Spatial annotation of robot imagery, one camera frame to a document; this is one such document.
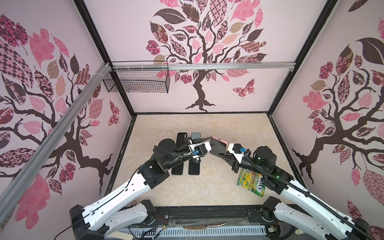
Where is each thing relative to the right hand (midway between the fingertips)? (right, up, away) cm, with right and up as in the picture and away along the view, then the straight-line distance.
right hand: (221, 151), depth 67 cm
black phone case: (-23, +3, +40) cm, 47 cm away
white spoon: (+37, -39, +3) cm, 54 cm away
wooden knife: (-8, -37, +4) cm, 38 cm away
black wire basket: (-60, +50, +55) cm, 96 cm away
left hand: (-6, +6, -7) cm, 11 cm away
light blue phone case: (-12, +5, +40) cm, 42 cm away
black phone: (-13, -14, +24) cm, 30 cm away
